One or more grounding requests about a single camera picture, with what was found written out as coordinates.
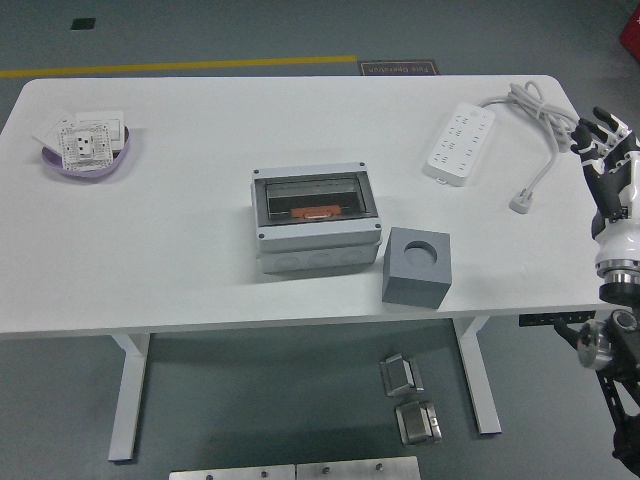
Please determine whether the large metal block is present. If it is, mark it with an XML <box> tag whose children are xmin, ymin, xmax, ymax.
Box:
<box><xmin>394</xmin><ymin>399</ymin><xmax>444</xmax><ymax>446</ymax></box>

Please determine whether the black table control panel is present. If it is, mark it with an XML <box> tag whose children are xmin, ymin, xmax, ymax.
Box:
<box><xmin>518</xmin><ymin>310</ymin><xmax>597</xmax><ymax>328</ymax></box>

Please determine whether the long metal plate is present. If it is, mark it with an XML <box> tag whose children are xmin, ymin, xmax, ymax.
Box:
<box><xmin>168</xmin><ymin>464</ymin><xmax>297</xmax><ymax>480</ymax></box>

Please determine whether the grey power cord with plug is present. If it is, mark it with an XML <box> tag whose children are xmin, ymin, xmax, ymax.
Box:
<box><xmin>477</xmin><ymin>81</ymin><xmax>584</xmax><ymax>215</ymax></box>

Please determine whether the metal plate with screws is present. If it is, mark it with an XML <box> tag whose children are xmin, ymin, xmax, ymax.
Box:
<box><xmin>295</xmin><ymin>455</ymin><xmax>421</xmax><ymax>480</ymax></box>

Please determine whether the white blank plate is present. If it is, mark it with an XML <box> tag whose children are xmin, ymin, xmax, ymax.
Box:
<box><xmin>31</xmin><ymin>107</ymin><xmax>76</xmax><ymax>151</ymax></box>

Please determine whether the small metal block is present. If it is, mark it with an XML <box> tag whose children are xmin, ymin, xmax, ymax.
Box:
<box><xmin>379</xmin><ymin>353</ymin><xmax>425</xmax><ymax>399</ymax></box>

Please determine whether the purple bowl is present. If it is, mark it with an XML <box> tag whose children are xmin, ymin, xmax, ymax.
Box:
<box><xmin>40</xmin><ymin>124</ymin><xmax>132</xmax><ymax>180</ymax></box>

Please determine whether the orange cylinder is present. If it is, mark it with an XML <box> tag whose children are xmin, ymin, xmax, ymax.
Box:
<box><xmin>292</xmin><ymin>204</ymin><xmax>344</xmax><ymax>221</ymax></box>

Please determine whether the white table leg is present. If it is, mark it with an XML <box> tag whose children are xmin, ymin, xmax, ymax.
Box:
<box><xmin>107</xmin><ymin>330</ymin><xmax>152</xmax><ymax>462</ymax></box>
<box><xmin>452</xmin><ymin>315</ymin><xmax>502</xmax><ymax>435</ymax></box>

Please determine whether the white switch plate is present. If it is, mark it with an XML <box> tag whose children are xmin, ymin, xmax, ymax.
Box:
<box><xmin>74</xmin><ymin>109</ymin><xmax>126</xmax><ymax>151</ymax></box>

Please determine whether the grey cube with round hole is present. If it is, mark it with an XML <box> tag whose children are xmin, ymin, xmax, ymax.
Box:
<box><xmin>381</xmin><ymin>226</ymin><xmax>454</xmax><ymax>309</ymax></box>

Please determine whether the grey enclosure box with flap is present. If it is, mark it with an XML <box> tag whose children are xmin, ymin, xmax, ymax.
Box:
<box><xmin>251</xmin><ymin>160</ymin><xmax>384</xmax><ymax>275</ymax></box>

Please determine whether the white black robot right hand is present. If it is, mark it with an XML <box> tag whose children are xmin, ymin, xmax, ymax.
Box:
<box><xmin>569</xmin><ymin>106</ymin><xmax>640</xmax><ymax>266</ymax></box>

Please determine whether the white socket panel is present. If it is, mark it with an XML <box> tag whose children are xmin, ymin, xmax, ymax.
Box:
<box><xmin>57</xmin><ymin>121</ymin><xmax>114</xmax><ymax>171</ymax></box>

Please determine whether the white power strip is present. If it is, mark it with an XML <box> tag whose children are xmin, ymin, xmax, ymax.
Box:
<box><xmin>424</xmin><ymin>101</ymin><xmax>496</xmax><ymax>189</ymax></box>

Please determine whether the red object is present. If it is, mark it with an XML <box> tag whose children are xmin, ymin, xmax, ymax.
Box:
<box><xmin>618</xmin><ymin>10</ymin><xmax>640</xmax><ymax>54</ymax></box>

